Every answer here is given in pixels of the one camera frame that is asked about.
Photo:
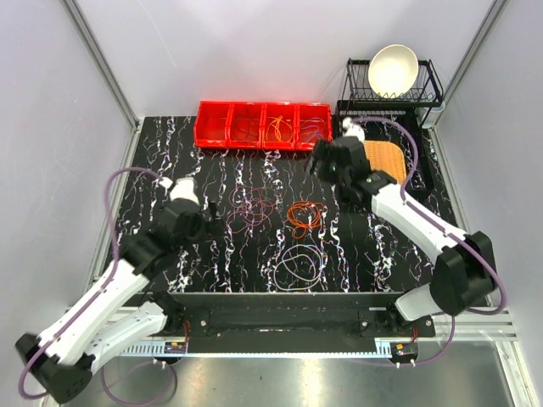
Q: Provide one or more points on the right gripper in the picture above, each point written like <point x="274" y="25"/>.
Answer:
<point x="323" y="152"/>

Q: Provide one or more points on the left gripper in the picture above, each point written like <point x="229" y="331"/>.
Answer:
<point x="213" y="209"/>

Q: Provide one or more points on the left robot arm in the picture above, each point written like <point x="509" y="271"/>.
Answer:
<point x="64" y="357"/>

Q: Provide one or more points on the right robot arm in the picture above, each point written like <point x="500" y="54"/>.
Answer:
<point x="463" y="264"/>

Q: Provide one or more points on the red bin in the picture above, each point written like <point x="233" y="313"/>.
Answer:
<point x="245" y="125"/>
<point x="279" y="128"/>
<point x="314" y="124"/>
<point x="210" y="127"/>

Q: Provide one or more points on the black tray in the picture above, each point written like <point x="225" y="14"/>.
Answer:
<point x="422" y="183"/>

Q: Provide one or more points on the white bowl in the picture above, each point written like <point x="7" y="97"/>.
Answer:
<point x="393" y="71"/>

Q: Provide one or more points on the white cup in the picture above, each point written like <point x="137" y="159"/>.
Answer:
<point x="431" y="115"/>

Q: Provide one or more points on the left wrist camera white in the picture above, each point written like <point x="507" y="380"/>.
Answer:
<point x="182" y="188"/>

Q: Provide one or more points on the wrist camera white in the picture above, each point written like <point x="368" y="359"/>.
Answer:
<point x="182" y="188"/>
<point x="353" y="129"/>

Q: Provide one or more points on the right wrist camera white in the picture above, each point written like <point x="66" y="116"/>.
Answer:
<point x="353" y="129"/>

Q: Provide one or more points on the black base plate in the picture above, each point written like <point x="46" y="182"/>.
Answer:
<point x="366" y="314"/>

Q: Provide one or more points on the black wire dish rack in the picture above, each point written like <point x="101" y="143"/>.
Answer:
<point x="426" y="91"/>

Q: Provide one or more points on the grey slotted cable duct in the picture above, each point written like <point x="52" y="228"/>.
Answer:
<point x="369" y="348"/>

